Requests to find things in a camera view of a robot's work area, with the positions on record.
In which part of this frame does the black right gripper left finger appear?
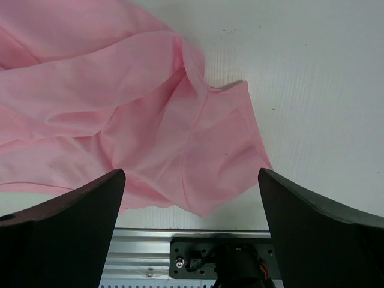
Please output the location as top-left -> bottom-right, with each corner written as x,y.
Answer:
1,169 -> 125,287

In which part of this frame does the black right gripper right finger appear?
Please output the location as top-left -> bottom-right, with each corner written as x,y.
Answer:
258,169 -> 383,287

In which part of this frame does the pink t shirt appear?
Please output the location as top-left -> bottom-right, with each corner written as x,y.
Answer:
1,1 -> 271,216

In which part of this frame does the aluminium front rail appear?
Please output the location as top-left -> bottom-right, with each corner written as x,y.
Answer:
101,228 -> 271,287

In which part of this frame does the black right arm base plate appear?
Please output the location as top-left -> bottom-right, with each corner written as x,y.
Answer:
169,237 -> 281,280

